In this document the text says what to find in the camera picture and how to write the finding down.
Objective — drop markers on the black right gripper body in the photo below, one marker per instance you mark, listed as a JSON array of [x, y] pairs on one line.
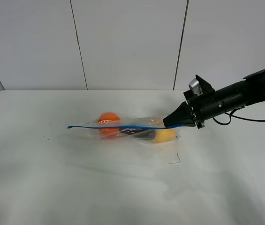
[[203, 107]]

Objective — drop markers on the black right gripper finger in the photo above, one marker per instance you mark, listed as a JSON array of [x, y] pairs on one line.
[[183, 111], [184, 121]]

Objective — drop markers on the yellow toy pear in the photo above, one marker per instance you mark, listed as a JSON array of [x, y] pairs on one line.
[[164, 135]]

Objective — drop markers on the clear zip bag blue seal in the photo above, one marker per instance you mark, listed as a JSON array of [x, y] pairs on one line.
[[86, 136]]

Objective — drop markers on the purple toy eggplant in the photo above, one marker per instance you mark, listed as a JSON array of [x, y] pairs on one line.
[[142, 134]]

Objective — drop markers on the orange toy fruit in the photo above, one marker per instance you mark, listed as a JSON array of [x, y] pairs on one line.
[[108, 120]]

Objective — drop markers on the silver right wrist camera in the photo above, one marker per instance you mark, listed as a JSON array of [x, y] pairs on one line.
[[199, 86]]

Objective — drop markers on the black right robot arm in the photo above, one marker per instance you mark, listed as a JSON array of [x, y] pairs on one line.
[[249, 91]]

